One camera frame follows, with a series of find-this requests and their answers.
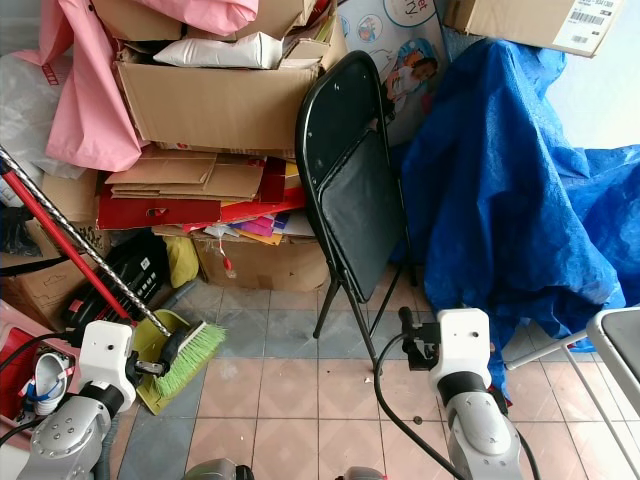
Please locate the black folding chair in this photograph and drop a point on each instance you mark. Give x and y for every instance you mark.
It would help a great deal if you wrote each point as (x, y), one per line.
(350, 175)

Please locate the large open cardboard box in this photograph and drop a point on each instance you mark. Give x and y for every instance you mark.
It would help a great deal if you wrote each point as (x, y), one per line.
(215, 105)

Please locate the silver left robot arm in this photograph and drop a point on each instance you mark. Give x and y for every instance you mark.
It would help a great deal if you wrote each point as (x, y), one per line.
(65, 440)

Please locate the robot left leg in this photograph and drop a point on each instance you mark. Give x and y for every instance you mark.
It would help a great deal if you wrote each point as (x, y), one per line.
(218, 471)

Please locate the robot leg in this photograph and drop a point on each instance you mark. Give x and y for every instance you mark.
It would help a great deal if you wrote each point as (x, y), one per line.
(218, 471)
(363, 475)

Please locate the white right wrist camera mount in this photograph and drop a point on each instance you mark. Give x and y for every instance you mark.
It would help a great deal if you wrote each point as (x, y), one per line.
(462, 340)

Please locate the yellow bag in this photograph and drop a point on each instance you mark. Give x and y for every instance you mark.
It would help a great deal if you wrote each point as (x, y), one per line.
(182, 262)

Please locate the printed baby product box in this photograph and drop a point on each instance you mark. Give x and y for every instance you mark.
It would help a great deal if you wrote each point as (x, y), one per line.
(405, 60)

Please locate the pink plastic basket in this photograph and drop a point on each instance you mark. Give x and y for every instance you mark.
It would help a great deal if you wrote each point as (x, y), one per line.
(20, 360)

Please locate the cardboard box with shipping label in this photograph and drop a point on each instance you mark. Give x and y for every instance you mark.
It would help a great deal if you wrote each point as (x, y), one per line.
(520, 18)

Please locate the white plastic bag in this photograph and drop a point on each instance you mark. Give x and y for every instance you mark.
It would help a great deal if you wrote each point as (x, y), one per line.
(25, 110)

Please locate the pink plastic sheet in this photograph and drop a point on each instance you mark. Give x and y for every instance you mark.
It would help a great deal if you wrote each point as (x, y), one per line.
(90, 110)

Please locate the flattened cardboard stack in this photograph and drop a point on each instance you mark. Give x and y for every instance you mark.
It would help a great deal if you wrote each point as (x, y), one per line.
(180, 178)

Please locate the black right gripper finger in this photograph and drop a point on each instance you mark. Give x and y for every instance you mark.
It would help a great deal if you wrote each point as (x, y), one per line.
(406, 322)

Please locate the white metal frame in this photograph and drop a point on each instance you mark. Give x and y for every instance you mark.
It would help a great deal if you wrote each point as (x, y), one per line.
(620, 345)

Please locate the colourful paper stack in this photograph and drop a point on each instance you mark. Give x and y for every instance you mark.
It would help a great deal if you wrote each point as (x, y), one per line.
(255, 227)

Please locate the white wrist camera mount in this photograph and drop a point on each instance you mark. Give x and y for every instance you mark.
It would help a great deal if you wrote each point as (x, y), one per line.
(462, 340)
(105, 350)

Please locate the red flat box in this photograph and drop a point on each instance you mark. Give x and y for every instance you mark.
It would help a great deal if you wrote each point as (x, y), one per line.
(150, 212)

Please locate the robot right leg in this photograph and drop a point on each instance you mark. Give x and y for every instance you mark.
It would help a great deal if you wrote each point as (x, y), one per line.
(363, 475)

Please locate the white plastic package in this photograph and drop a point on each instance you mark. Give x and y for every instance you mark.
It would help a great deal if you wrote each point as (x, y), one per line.
(220, 52)

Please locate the small brown cardboard box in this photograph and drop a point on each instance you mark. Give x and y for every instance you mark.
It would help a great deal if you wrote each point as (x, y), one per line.
(265, 266)

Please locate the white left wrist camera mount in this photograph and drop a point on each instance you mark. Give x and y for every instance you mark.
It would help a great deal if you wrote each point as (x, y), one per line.
(105, 350)

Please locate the black telephone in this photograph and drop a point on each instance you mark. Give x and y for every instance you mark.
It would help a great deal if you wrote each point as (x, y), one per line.
(130, 270)

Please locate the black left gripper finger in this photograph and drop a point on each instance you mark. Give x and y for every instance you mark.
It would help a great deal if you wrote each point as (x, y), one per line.
(158, 369)

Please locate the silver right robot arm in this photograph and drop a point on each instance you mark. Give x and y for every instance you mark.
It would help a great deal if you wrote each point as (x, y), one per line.
(480, 435)

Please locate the pink bag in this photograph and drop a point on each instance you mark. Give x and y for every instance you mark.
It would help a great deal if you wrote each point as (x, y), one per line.
(210, 12)

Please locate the blue tarp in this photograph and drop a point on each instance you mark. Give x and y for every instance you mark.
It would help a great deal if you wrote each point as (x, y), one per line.
(510, 200)

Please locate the silver metal pole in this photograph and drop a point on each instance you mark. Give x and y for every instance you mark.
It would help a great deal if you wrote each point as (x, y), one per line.
(95, 258)

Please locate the white sneaker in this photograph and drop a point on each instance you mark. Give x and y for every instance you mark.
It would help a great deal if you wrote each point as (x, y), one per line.
(52, 382)

